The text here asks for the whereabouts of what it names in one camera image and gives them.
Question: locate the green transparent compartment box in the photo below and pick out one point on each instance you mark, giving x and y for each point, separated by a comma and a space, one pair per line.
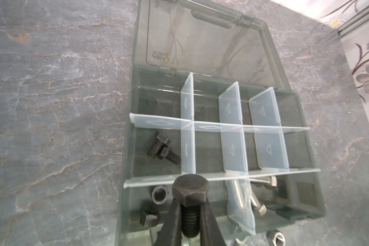
210, 79

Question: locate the silver hex bolt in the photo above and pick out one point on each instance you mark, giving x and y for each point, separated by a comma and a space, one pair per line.
269, 182
238, 193
258, 207

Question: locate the black hex bolt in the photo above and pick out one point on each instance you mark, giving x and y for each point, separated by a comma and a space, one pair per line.
165, 153
191, 191
160, 141

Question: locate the black hex nut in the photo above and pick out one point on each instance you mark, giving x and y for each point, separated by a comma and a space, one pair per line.
159, 194
149, 218

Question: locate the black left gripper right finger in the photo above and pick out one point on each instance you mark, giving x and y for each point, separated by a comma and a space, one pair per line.
210, 234

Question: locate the silver hex nut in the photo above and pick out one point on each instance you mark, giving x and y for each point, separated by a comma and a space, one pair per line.
276, 238

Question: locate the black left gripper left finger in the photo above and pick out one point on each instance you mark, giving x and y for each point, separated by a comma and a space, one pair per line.
170, 234

